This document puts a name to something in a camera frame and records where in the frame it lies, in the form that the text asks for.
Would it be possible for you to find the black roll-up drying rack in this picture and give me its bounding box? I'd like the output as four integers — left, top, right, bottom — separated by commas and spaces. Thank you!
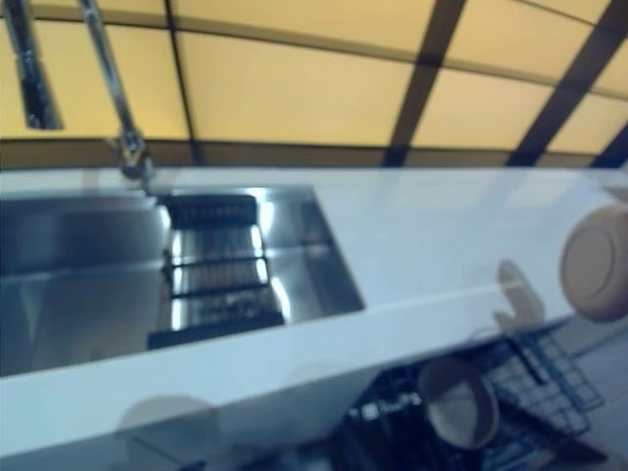
146, 192, 287, 352

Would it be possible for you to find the chrome gooseneck faucet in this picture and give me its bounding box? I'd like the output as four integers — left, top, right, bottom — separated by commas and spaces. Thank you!
0, 0, 159, 198

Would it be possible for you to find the stainless steel sink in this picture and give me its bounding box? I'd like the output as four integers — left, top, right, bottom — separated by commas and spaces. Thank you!
0, 183, 367, 379

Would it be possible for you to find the cream round plate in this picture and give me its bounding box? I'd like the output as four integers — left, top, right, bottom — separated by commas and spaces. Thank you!
416, 355, 501, 451
558, 204, 628, 324

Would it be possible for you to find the black wire dishwasher rack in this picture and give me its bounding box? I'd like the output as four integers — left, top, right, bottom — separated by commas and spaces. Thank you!
342, 323, 605, 471

